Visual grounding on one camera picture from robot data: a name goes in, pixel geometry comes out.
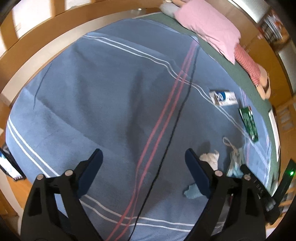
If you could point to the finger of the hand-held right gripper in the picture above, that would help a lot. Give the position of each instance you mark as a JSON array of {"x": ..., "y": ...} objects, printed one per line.
[{"x": 257, "y": 185}]

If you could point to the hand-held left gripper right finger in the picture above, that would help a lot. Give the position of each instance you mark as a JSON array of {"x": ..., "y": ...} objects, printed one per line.
[{"x": 198, "y": 173}]

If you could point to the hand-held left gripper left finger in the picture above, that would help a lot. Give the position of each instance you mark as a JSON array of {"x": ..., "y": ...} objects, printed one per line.
[{"x": 91, "y": 171}]

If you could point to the white tissue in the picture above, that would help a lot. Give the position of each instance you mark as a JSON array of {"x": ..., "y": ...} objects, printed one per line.
[{"x": 209, "y": 157}]

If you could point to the small blue scrap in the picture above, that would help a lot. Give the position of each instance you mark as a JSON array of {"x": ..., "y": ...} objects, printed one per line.
[{"x": 192, "y": 192}]

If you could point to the blue face mask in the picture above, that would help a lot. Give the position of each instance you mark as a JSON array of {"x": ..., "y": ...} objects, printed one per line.
[{"x": 235, "y": 162}]

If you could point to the dark green dotted packet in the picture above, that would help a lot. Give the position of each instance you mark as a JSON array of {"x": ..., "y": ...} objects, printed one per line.
[{"x": 249, "y": 122}]

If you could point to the white and blue box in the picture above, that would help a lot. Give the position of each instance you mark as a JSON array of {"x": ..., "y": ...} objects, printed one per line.
[{"x": 227, "y": 98}]

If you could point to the blue plaid blanket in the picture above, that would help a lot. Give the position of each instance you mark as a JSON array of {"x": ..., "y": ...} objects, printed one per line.
[{"x": 92, "y": 92}]

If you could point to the smartphone with lit screen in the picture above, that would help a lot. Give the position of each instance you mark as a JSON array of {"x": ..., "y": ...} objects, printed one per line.
[{"x": 10, "y": 165}]

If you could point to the green patterned bed mat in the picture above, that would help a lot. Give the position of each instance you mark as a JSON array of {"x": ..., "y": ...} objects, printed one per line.
[{"x": 219, "y": 58}]

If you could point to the striped plush doll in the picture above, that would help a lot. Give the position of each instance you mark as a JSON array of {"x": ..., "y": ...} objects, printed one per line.
[{"x": 247, "y": 62}]

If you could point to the frosted glass panel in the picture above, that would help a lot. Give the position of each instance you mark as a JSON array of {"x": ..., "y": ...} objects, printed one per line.
[
  {"x": 252, "y": 9},
  {"x": 288, "y": 64}
]

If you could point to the pink pillow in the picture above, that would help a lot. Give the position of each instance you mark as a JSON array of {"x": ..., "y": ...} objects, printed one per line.
[{"x": 208, "y": 27}]

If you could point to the shelf of books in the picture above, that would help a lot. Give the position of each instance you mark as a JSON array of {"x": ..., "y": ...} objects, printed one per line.
[{"x": 272, "y": 25}]

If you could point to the grey cloth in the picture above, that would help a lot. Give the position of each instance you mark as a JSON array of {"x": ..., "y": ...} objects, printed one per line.
[{"x": 168, "y": 9}]

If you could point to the wooden wall cabinet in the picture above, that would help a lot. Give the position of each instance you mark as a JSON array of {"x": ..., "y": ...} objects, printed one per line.
[{"x": 253, "y": 39}]

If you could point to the wooden bunk bed frame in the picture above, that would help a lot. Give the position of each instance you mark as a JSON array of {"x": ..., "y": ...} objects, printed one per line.
[{"x": 34, "y": 30}]

